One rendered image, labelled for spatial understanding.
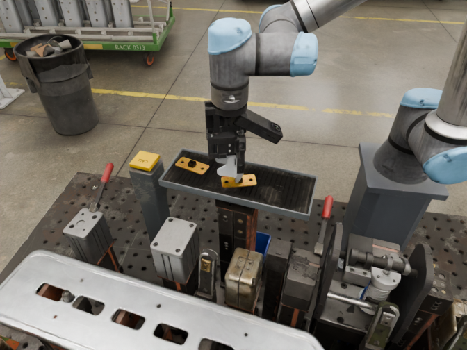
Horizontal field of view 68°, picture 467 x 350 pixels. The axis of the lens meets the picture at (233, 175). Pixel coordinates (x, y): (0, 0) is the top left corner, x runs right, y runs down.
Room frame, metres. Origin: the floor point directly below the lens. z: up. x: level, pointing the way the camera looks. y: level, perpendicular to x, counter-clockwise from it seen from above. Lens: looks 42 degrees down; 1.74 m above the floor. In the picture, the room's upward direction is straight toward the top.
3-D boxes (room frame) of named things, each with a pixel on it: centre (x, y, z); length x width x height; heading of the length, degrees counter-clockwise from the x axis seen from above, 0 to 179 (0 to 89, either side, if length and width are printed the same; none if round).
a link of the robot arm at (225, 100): (0.62, 0.01, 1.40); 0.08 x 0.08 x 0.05
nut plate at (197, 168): (0.68, 0.11, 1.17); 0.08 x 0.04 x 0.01; 63
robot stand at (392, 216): (0.75, -0.47, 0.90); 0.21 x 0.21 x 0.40; 81
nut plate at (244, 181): (0.62, -0.01, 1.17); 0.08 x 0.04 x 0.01; 97
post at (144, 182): (0.71, 0.23, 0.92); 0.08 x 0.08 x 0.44; 72
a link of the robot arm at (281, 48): (0.63, -0.09, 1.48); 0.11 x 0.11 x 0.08; 0
